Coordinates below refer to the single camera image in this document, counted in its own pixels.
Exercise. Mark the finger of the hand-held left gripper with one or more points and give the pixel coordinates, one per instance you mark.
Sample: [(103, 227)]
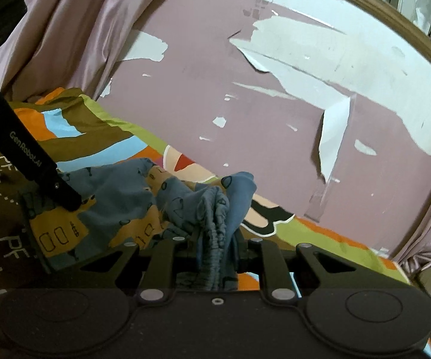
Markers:
[(65, 196)]

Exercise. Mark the colourful printed bed sheet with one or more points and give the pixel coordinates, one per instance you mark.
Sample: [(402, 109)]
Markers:
[(88, 127)]

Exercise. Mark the brown wooden frame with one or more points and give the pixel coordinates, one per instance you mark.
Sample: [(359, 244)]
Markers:
[(395, 7)]

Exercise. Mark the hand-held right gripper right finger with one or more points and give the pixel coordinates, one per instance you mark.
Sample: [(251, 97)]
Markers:
[(246, 261)]

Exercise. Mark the blue vehicle print pants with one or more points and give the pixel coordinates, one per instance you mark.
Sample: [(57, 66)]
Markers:
[(125, 194)]

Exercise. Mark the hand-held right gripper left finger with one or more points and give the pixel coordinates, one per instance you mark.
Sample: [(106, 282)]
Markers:
[(185, 258)]

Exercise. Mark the pink curtain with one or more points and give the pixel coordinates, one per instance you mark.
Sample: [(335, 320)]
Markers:
[(428, 217), (80, 18)]

